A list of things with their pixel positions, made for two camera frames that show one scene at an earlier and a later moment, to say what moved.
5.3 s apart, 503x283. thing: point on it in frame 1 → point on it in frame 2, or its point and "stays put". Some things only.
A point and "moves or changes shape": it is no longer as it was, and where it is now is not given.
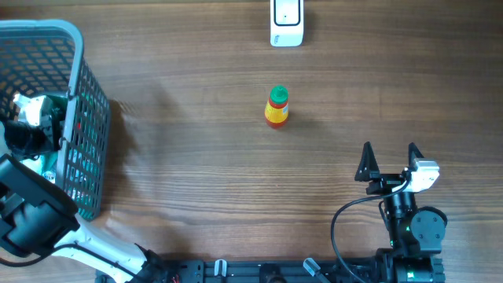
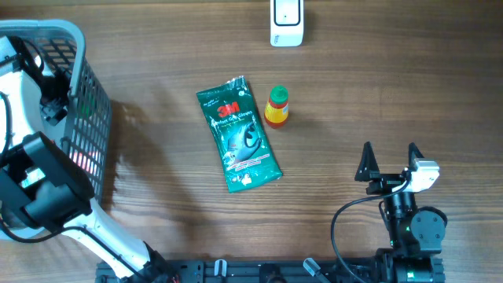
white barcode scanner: [286, 23] stays put
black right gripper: [368, 170] stays put
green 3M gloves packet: [44, 166] moves or changes shape
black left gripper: [46, 145] → [49, 110]
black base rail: [289, 270] stays put
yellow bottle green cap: [276, 111] stays put
